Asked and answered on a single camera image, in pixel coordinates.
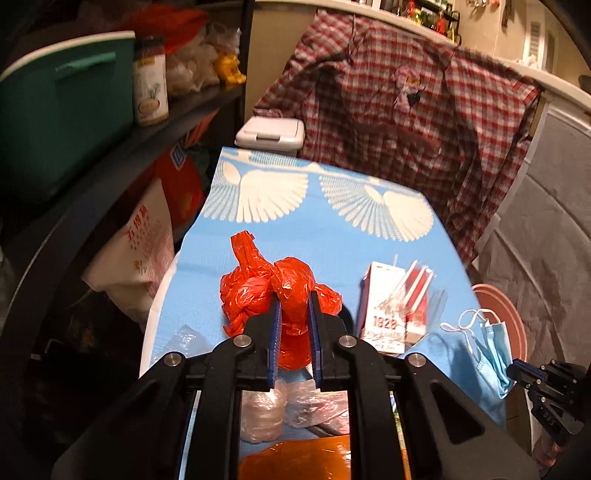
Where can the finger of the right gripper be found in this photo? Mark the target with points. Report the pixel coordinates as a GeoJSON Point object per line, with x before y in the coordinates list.
{"type": "Point", "coordinates": [529, 369]}
{"type": "Point", "coordinates": [526, 375]}

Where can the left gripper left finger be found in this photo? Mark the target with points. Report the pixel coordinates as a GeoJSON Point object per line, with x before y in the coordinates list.
{"type": "Point", "coordinates": [182, 418]}

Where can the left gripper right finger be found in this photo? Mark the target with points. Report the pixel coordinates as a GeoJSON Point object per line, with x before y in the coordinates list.
{"type": "Point", "coordinates": [407, 419]}

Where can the blue surgical face mask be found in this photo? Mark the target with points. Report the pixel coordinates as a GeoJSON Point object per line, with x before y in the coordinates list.
{"type": "Point", "coordinates": [487, 341]}

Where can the clear plastic bag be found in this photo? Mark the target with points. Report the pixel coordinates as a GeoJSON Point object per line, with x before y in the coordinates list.
{"type": "Point", "coordinates": [298, 405]}

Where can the red white milk carton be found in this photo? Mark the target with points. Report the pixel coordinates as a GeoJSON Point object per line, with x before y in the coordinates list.
{"type": "Point", "coordinates": [376, 324]}

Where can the orange snack wrapper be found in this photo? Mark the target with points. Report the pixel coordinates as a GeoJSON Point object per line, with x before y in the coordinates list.
{"type": "Point", "coordinates": [322, 458]}

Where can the clear straw packet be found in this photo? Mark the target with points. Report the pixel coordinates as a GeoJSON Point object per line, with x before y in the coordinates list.
{"type": "Point", "coordinates": [418, 303]}

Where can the red plastic bag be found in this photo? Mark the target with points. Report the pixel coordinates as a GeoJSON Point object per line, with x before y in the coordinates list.
{"type": "Point", "coordinates": [248, 290]}

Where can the pink plastic trash bin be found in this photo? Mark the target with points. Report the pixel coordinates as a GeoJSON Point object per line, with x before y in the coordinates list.
{"type": "Point", "coordinates": [492, 298]}

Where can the white lidded trash can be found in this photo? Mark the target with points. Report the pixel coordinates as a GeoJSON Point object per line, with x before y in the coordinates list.
{"type": "Point", "coordinates": [278, 135]}

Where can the person's right hand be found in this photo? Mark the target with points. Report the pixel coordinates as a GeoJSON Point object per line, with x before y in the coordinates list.
{"type": "Point", "coordinates": [546, 451]}

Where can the grey fabric cover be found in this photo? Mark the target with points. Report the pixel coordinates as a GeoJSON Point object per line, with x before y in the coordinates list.
{"type": "Point", "coordinates": [538, 253]}

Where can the blue patterned tablecloth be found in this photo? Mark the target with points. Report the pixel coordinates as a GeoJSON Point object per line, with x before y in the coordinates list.
{"type": "Point", "coordinates": [335, 221]}

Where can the white printed sack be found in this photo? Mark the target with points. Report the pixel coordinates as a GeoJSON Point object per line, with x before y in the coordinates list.
{"type": "Point", "coordinates": [130, 266]}

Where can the black metal shelf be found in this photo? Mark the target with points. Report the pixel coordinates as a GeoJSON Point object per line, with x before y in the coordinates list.
{"type": "Point", "coordinates": [44, 230]}

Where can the red plaid shirt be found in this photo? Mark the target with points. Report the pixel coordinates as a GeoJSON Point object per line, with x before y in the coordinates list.
{"type": "Point", "coordinates": [446, 121]}

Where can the yellow bag on shelf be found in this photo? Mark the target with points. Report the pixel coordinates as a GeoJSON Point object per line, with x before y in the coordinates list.
{"type": "Point", "coordinates": [226, 67]}

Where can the white labelled jar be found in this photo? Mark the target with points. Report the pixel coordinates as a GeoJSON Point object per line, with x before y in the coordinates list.
{"type": "Point", "coordinates": [149, 81]}

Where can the teal storage box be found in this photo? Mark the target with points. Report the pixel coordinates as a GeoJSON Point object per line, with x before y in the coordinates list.
{"type": "Point", "coordinates": [60, 102]}

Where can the black spice rack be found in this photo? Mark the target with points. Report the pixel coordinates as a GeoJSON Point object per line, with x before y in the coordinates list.
{"type": "Point", "coordinates": [439, 16]}

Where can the red bag on shelf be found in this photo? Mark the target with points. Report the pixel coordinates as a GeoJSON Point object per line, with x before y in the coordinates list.
{"type": "Point", "coordinates": [174, 25]}

